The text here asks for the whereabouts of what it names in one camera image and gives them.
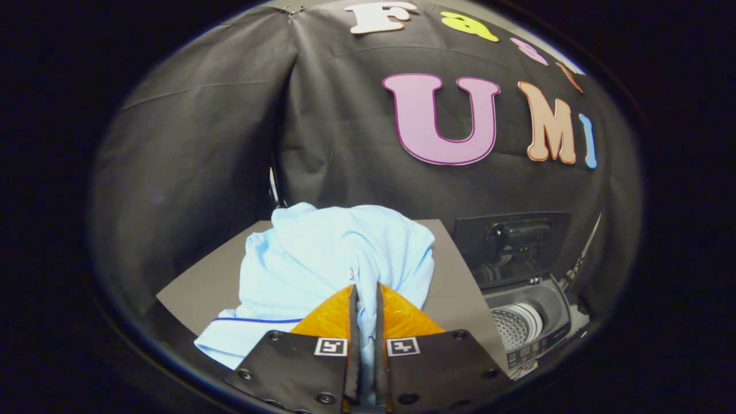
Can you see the light blue shirt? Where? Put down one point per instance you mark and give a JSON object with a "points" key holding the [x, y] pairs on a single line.
{"points": [[310, 253]]}

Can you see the black backdrop cloth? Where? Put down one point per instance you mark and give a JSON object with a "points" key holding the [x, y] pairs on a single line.
{"points": [[201, 144]]}

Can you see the grey and black cabinet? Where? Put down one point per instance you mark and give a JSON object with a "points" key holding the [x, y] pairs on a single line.
{"points": [[195, 287]]}

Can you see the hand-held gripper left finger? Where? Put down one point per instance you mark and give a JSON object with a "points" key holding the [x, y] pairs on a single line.
{"points": [[353, 345]]}

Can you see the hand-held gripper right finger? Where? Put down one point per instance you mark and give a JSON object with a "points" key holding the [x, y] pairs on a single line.
{"points": [[380, 345]]}

